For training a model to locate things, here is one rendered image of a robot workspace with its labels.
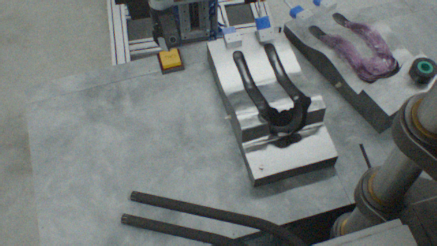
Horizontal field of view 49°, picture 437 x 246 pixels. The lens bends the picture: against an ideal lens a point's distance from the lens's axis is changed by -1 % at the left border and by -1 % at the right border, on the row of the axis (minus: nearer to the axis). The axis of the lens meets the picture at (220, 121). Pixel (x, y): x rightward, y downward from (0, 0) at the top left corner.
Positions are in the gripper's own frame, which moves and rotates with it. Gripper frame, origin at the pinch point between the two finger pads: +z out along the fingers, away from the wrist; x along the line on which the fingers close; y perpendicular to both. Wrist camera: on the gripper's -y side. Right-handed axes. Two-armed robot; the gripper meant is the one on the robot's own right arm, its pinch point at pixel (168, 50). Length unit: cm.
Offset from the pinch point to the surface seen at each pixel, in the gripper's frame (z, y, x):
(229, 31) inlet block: -3.4, -0.9, -20.6
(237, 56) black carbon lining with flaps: -1.5, -10.2, -20.7
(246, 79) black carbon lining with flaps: -0.8, -19.4, -20.8
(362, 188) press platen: -42, -78, -23
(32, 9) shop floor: 87, 128, 63
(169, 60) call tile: 3.3, -1.6, 0.4
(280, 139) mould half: 1.0, -41.8, -24.0
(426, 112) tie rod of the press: -70, -79, -24
